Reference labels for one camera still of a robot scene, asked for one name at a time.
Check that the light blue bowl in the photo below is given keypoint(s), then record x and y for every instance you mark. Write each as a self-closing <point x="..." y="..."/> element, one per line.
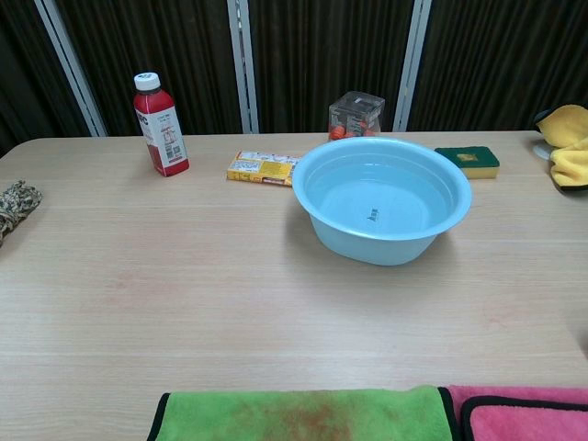
<point x="381" y="202"/>

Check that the yellow snack box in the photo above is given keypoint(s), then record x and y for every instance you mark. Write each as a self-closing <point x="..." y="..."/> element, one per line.
<point x="262" y="167"/>

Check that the clear box with orange items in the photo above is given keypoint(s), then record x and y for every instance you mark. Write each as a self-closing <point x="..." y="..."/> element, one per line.
<point x="356" y="115"/>

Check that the red juice bottle white cap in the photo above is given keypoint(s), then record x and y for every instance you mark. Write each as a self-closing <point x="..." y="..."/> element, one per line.
<point x="163" y="133"/>

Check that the green and yellow sponge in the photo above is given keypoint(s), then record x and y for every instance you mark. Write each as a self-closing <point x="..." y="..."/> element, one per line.
<point x="468" y="158"/>

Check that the green towel black trim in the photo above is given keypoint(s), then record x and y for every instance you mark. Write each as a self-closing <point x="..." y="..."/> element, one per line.
<point x="298" y="413"/>

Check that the white round object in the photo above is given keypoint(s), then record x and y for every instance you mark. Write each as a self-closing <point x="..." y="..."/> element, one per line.
<point x="543" y="151"/>

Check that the pink towel black trim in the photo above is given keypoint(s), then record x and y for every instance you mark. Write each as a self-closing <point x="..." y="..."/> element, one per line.
<point x="528" y="418"/>

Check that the grey screen frame post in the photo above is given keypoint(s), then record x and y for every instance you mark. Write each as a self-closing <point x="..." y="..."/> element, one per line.
<point x="69" y="64"/>
<point x="243" y="64"/>
<point x="413" y="64"/>

